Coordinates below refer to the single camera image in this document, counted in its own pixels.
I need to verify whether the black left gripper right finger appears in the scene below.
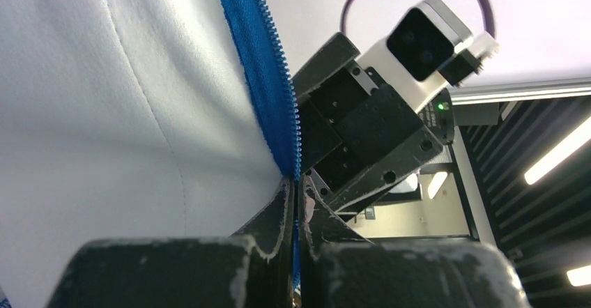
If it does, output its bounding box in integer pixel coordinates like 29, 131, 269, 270
298, 176, 530, 307

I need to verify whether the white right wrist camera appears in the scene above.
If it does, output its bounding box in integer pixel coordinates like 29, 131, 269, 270
356, 0, 499, 113

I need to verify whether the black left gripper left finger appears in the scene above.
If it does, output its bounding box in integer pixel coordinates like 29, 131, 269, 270
47, 177, 295, 307

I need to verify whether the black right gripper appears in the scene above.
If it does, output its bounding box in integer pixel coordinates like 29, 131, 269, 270
293, 32, 443, 213

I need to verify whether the blue zip-up jacket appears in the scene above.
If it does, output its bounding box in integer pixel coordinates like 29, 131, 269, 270
1, 0, 297, 307

